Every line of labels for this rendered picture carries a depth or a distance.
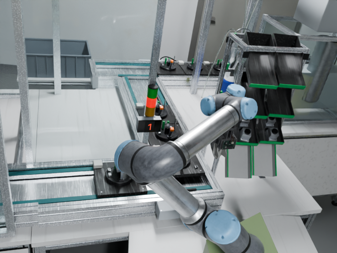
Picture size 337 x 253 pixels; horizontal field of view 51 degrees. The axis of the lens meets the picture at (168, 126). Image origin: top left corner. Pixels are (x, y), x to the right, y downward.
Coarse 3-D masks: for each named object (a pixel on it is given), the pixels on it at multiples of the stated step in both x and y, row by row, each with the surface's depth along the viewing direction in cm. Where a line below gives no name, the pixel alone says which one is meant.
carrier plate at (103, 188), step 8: (96, 168) 181; (104, 168) 182; (96, 176) 176; (104, 176) 177; (96, 184) 172; (104, 184) 172; (128, 184) 175; (136, 184) 176; (104, 192) 168; (112, 192) 169; (120, 192) 169; (128, 192) 170; (136, 192) 171; (144, 192) 173
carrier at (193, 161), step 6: (192, 162) 197; (198, 162) 198; (186, 168) 192; (192, 168) 192; (198, 168) 193; (174, 174) 186; (180, 174) 187; (186, 174) 188; (192, 174) 189; (198, 174) 190; (204, 174) 191
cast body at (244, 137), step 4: (244, 128) 177; (240, 132) 180; (244, 132) 175; (248, 132) 174; (240, 136) 178; (244, 136) 175; (248, 136) 175; (240, 140) 177; (244, 140) 176; (248, 140) 177
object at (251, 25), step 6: (252, 0) 261; (252, 6) 263; (258, 6) 265; (246, 12) 269; (258, 12) 267; (246, 18) 269; (252, 18) 269; (252, 24) 272; (246, 30) 273; (252, 30) 275
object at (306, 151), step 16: (288, 128) 267; (304, 128) 271; (320, 128) 274; (336, 128) 278; (288, 144) 268; (304, 144) 273; (320, 144) 278; (336, 144) 283; (288, 160) 278; (304, 160) 283; (320, 160) 289; (336, 160) 294; (304, 176) 295; (320, 176) 300; (336, 176) 306; (320, 192) 313; (336, 192) 320
